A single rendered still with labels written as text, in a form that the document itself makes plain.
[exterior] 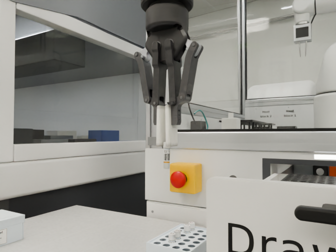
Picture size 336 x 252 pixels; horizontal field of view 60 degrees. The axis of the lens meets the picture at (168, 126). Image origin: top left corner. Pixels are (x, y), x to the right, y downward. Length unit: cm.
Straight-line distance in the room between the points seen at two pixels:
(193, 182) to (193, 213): 10
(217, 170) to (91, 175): 56
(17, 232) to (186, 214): 39
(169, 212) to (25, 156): 46
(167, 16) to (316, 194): 34
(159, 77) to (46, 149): 59
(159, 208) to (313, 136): 43
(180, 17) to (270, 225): 34
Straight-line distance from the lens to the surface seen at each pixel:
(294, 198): 36
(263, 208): 36
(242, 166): 71
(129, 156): 132
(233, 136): 71
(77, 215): 88
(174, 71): 50
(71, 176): 108
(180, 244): 55
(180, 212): 80
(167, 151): 50
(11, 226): 71
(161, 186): 81
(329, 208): 33
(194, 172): 71
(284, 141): 70
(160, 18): 51
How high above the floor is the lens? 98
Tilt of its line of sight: 2 degrees up
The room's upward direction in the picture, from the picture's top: straight up
